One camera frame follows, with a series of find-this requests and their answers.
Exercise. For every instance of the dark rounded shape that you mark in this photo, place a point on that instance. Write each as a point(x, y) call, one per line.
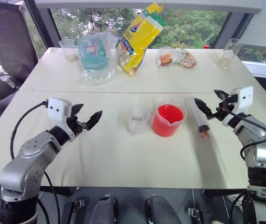
point(106, 210)
point(160, 210)

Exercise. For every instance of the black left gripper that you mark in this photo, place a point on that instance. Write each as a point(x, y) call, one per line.
point(78, 127)

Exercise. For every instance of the tall clear glass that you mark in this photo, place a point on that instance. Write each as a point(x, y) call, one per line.
point(228, 54)

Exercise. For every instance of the black office chair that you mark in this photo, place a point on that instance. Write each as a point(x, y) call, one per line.
point(9, 46)

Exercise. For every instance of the clear plastic syringe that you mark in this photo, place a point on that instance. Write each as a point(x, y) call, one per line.
point(196, 116)

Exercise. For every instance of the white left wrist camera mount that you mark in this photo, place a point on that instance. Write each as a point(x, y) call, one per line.
point(58, 107)

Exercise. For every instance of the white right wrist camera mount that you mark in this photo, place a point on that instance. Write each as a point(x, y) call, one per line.
point(245, 96)

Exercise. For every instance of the clear bag with teal packet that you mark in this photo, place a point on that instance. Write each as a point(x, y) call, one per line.
point(93, 56)

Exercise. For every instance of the small clear plastic cup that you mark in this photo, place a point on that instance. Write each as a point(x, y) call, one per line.
point(138, 121)

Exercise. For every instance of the small red object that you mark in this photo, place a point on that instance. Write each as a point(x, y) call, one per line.
point(206, 46)

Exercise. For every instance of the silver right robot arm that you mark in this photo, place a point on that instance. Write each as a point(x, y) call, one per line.
point(265, 151)

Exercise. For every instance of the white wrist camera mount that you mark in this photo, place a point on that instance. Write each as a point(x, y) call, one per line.
point(58, 107)
point(245, 96)

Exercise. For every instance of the black table frame bar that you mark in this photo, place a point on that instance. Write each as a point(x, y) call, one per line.
point(226, 193)
point(58, 191)

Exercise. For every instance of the clear bag of toy food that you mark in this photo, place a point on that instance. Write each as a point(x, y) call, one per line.
point(174, 58)

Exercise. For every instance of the red liquid measuring cup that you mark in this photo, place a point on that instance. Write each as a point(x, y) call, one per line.
point(167, 121)

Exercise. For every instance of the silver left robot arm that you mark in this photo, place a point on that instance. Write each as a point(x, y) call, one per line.
point(30, 149)

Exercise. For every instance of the yellow snack bag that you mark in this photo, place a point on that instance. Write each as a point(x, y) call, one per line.
point(138, 39)

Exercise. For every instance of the small clear measuring beaker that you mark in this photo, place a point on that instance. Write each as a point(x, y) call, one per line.
point(69, 50)

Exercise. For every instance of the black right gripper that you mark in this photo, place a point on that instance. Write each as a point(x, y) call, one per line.
point(227, 106)

